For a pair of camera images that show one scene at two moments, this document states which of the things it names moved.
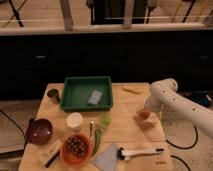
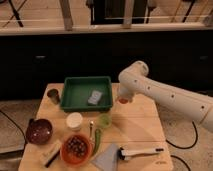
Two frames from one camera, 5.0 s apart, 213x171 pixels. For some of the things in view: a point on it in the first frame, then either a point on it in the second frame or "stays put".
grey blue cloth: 106,160 stays put
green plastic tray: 86,94 stays put
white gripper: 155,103 -> 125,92
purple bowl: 39,131 stays put
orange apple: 142,115 -> 123,101
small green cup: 105,121 stays put
